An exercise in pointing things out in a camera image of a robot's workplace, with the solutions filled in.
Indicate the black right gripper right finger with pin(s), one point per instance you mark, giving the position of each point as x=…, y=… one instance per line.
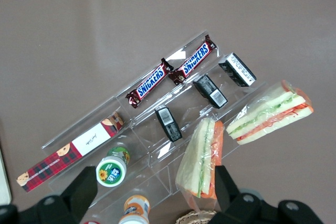
x=228, y=197

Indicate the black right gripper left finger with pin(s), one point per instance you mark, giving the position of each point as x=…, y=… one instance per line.
x=78, y=190

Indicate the triangle sandwich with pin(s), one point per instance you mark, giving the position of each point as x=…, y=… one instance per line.
x=270, y=115
x=199, y=161

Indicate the beige plastic serving tray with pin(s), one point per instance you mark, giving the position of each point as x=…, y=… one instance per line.
x=4, y=182

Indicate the red-lid yogurt bottle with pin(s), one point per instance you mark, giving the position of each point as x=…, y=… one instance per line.
x=92, y=222

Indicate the green-lid yogurt bottle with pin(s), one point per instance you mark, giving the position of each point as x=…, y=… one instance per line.
x=111, y=171

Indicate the red plaid cookie box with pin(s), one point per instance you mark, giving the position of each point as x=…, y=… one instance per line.
x=68, y=153

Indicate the shallow wicker basket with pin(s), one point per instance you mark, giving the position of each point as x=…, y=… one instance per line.
x=194, y=217

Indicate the orange-lid yogurt bottle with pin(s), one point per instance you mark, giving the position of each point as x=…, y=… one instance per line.
x=135, y=209

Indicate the small black barcode box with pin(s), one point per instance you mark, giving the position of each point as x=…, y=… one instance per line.
x=169, y=123
x=211, y=91
x=237, y=69

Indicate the clear acrylic tiered display stand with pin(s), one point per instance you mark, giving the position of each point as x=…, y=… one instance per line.
x=157, y=129

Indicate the Snickers chocolate bar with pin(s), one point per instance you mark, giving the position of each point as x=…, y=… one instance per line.
x=194, y=60
x=149, y=83

